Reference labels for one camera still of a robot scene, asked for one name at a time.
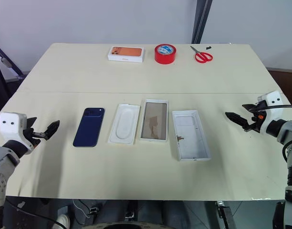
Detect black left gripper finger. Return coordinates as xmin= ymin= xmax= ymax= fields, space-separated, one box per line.
xmin=26 ymin=116 xmax=38 ymax=131
xmin=32 ymin=120 xmax=60 ymax=141

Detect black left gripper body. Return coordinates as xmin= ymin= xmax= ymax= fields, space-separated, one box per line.
xmin=22 ymin=127 xmax=42 ymax=150

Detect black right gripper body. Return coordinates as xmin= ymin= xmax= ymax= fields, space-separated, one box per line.
xmin=243 ymin=101 xmax=267 ymax=133

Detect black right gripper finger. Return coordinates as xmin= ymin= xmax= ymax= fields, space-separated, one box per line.
xmin=225 ymin=112 xmax=252 ymax=131
xmin=242 ymin=104 xmax=259 ymax=113

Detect dark blue smartphone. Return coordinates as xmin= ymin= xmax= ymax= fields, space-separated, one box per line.
xmin=72 ymin=107 xmax=105 ymax=148

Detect white box lid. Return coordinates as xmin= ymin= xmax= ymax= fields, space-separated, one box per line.
xmin=171 ymin=109 xmax=212 ymax=162

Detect white phone box base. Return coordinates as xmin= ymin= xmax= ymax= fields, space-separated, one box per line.
xmin=138 ymin=99 xmax=170 ymax=143

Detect orange print phone box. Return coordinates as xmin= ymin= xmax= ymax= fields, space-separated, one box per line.
xmin=107 ymin=45 xmax=146 ymax=63

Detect white moulded insert tray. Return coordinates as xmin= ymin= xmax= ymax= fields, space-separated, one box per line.
xmin=107 ymin=103 xmax=141 ymax=146

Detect white shoe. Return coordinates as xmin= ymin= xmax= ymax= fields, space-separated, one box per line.
xmin=57 ymin=214 xmax=70 ymax=229

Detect red tape roll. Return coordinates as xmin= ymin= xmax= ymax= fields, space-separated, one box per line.
xmin=154 ymin=43 xmax=177 ymax=64

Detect black table leg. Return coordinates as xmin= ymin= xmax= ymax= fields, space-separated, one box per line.
xmin=215 ymin=200 xmax=233 ymax=229

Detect dark vertical pole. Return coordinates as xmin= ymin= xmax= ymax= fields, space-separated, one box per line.
xmin=191 ymin=0 xmax=213 ymax=44

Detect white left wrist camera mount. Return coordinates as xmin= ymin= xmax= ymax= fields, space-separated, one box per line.
xmin=0 ymin=112 xmax=34 ymax=155

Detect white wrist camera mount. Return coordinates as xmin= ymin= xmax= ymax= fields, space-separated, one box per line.
xmin=257 ymin=90 xmax=284 ymax=133
xmin=0 ymin=112 xmax=34 ymax=155

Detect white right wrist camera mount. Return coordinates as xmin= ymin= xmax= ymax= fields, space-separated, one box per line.
xmin=257 ymin=90 xmax=284 ymax=133

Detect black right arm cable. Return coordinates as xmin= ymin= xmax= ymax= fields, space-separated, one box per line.
xmin=254 ymin=104 xmax=292 ymax=113

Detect red handled scissors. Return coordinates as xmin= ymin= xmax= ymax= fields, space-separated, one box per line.
xmin=190 ymin=45 xmax=213 ymax=63

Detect black floor cable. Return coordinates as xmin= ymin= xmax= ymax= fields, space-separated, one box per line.
xmin=4 ymin=197 xmax=65 ymax=229

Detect white floor cable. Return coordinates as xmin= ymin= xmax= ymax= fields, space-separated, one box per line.
xmin=72 ymin=199 xmax=91 ymax=218

